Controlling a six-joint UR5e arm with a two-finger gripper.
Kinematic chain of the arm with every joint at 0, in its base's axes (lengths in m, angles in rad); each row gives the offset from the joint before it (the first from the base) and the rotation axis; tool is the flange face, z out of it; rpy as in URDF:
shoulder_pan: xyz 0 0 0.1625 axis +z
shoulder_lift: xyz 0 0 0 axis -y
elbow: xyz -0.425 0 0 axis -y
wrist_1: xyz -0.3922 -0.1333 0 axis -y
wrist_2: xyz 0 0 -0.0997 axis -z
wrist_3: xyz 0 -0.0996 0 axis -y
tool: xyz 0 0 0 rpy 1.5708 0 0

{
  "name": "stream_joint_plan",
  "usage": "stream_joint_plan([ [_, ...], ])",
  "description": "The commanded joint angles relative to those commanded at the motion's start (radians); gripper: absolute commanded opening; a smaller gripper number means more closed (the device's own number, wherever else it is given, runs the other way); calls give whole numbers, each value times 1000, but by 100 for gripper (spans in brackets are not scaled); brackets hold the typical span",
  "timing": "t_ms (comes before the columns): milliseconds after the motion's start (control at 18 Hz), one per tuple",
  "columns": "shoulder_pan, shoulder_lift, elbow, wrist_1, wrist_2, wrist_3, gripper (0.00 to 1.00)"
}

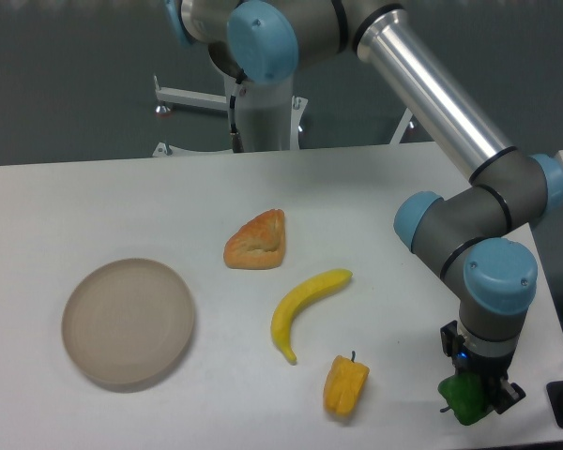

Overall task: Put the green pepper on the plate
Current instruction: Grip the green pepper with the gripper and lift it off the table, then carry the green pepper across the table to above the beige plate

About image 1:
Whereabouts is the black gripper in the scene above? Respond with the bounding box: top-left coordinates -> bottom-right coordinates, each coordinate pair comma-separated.
440,320 -> 526,414

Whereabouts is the green toy bell pepper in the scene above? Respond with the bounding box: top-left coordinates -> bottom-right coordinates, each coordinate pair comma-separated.
437,372 -> 490,426

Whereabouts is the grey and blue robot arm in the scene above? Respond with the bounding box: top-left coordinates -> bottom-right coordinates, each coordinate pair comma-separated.
164,1 -> 563,425

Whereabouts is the yellow toy bell pepper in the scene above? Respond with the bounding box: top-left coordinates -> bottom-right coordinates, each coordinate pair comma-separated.
323,351 -> 370,417

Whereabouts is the round beige plate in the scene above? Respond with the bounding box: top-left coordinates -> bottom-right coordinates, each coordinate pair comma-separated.
61,258 -> 196,392

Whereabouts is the yellow toy banana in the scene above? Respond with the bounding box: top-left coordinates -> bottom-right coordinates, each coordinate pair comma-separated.
270,268 -> 353,365

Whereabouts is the orange toy croissant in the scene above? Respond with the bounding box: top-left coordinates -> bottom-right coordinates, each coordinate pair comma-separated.
223,209 -> 286,270

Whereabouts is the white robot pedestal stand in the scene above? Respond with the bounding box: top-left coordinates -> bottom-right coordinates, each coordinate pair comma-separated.
150,41 -> 419,158

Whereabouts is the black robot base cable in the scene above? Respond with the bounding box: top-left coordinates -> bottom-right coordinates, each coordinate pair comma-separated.
228,67 -> 248,154

